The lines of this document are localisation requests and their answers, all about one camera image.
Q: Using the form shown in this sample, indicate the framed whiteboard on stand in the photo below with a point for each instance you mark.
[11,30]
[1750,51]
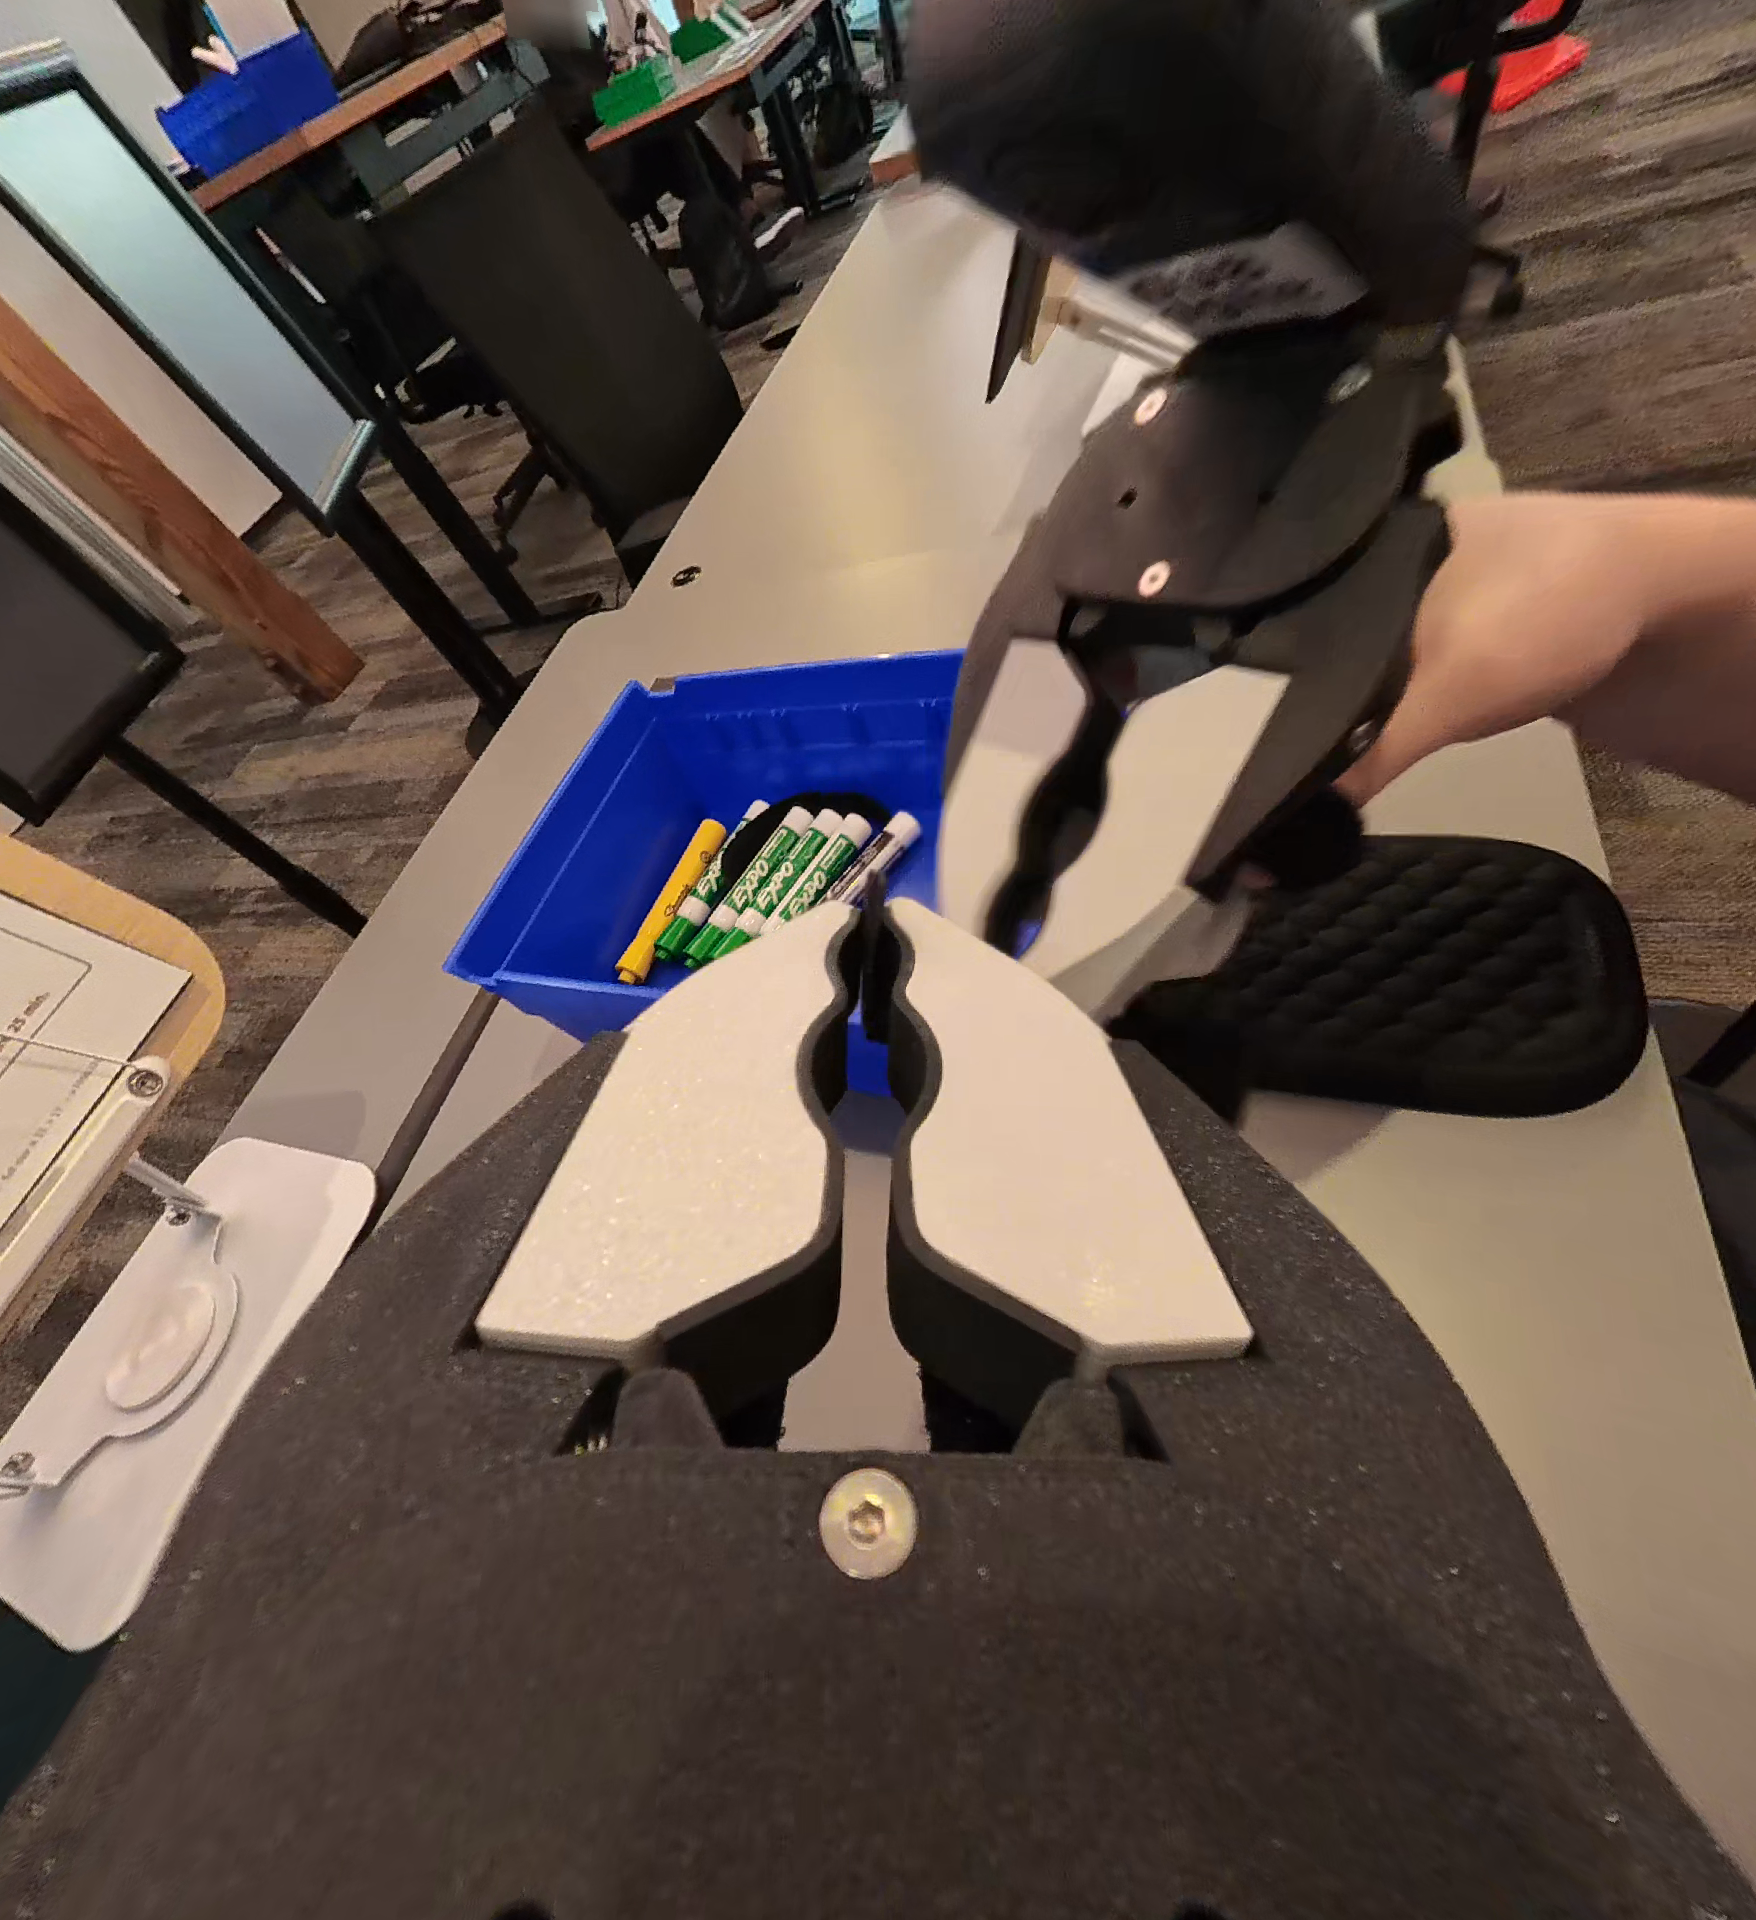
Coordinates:
[143,254]

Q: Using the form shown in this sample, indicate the blue plastic bin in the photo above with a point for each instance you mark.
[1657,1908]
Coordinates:
[593,780]

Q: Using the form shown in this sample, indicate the person's right forearm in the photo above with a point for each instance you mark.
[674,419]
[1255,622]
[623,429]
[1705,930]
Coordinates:
[1717,601]

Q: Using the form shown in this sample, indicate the small blue bin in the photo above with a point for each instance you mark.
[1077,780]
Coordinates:
[251,105]

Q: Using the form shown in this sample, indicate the wooden beam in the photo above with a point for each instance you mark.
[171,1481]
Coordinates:
[220,551]

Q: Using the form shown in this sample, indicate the green dry erase marker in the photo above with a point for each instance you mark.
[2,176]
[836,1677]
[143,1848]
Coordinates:
[829,870]
[797,875]
[759,888]
[876,857]

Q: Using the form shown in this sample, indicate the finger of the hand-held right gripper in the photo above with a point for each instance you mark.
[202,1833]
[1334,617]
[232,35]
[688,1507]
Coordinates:
[1006,747]
[1176,793]

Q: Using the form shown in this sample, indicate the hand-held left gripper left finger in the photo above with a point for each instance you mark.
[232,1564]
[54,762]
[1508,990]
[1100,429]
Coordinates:
[664,1185]

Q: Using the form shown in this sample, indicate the person's right hand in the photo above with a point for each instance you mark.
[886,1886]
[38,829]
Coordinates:
[1506,631]

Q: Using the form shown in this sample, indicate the green bin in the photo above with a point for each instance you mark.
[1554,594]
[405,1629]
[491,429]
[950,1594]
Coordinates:
[648,90]

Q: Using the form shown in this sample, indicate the dark partition panel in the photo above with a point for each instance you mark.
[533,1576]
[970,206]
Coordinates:
[561,334]

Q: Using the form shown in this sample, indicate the wooden desk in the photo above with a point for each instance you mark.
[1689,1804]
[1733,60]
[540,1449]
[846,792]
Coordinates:
[366,105]

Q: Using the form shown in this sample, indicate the yellow highlighter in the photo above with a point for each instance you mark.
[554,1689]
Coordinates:
[664,897]

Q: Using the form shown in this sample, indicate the orange cone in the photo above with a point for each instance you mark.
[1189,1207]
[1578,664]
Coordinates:
[1521,60]

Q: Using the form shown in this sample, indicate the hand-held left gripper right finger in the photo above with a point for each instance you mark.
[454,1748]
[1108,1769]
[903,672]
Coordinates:
[1072,1185]

